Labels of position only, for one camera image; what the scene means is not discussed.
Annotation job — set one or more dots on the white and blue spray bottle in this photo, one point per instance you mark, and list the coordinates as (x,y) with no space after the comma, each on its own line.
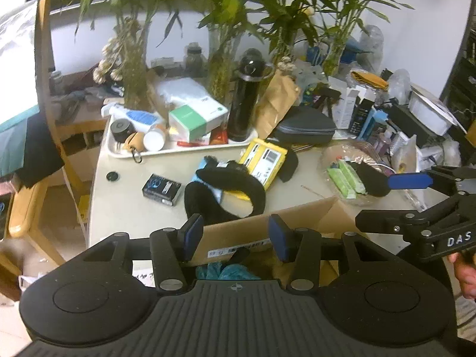
(137,116)

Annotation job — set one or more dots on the wooden chair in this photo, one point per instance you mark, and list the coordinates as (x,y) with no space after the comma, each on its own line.
(44,63)

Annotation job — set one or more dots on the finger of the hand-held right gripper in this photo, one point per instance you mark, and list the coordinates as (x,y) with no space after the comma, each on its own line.
(386,223)
(409,181)

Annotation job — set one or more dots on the green and white packet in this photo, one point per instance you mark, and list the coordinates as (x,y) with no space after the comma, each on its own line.
(354,176)
(340,178)

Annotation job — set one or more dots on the glass vase with dried flowers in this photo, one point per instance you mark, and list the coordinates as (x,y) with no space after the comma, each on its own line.
(135,70)

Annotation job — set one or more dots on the orange snack packet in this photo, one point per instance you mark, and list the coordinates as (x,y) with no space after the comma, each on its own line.
(219,137)

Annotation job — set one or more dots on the tall glass vase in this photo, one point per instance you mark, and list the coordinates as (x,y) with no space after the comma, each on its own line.
(223,67)

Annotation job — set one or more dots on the yellow cloth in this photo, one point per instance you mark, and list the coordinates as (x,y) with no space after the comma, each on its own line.
(368,79)

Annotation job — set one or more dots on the black round cap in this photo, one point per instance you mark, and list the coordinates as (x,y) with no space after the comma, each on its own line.
(112,176)

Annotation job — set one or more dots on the yellow box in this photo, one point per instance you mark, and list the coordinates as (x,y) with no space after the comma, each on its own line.
(266,160)

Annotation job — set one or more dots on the red snack packet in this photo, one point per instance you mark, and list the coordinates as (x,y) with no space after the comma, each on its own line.
(193,142)

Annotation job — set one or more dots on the orange bottle white lid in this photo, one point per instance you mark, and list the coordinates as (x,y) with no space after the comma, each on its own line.
(154,139)

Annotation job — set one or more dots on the small black box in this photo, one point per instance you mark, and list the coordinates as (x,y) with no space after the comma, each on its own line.
(161,189)

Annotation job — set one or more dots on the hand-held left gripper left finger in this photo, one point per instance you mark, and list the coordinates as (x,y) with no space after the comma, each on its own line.
(193,236)

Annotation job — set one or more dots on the person's right hand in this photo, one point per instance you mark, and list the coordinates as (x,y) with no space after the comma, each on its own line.
(465,279)

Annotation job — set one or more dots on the black round tin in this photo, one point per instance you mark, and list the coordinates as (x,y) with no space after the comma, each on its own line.
(122,129)

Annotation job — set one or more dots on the green and white box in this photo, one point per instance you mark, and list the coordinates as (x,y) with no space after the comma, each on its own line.
(193,119)

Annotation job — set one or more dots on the white tray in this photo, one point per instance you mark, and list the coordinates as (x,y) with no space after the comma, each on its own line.
(119,150)

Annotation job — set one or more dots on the dark cloth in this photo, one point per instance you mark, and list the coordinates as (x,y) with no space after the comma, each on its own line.
(33,148)

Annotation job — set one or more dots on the white plastic container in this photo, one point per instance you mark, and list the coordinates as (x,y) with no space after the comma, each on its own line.
(431,113)

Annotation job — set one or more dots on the tan pouch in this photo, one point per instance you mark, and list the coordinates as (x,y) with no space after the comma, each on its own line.
(134,141)

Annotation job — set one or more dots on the grey zip case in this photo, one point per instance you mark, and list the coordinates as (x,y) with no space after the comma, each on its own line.
(305,126)

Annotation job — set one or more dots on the black foam sponge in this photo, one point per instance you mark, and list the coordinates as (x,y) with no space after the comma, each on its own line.
(372,180)

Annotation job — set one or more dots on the brown paper bag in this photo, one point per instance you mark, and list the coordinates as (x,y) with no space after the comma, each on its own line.
(277,100)

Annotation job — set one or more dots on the clear plastic bag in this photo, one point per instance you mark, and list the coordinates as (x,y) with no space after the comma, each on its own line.
(334,156)

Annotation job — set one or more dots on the metal carabiner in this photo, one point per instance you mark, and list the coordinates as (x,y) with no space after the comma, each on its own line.
(137,156)

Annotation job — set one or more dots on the black carton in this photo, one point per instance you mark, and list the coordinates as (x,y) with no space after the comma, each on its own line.
(362,117)

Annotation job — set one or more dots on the teal plastic bag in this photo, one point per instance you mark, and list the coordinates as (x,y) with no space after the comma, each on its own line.
(223,272)

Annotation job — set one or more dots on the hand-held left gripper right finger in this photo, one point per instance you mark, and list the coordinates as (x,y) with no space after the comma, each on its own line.
(280,240)

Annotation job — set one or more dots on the white paper pack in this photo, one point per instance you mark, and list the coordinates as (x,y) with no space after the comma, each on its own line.
(178,91)

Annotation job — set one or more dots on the dark glass jar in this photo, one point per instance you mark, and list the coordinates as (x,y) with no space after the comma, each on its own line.
(194,59)

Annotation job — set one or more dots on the black thermos bottle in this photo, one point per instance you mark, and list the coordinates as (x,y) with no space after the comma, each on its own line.
(241,100)

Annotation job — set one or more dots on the small glass vase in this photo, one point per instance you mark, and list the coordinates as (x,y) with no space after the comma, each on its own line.
(336,57)

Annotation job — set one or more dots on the white carton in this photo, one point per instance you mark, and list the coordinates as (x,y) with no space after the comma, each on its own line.
(347,106)

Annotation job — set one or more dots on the cardboard box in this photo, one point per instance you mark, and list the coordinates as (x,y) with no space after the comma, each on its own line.
(238,232)

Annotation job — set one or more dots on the green bamboo plant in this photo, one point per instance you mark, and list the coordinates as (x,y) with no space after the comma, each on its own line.
(282,3)

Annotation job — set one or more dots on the black fuzzy headband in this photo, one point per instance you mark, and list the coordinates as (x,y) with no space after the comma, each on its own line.
(223,174)

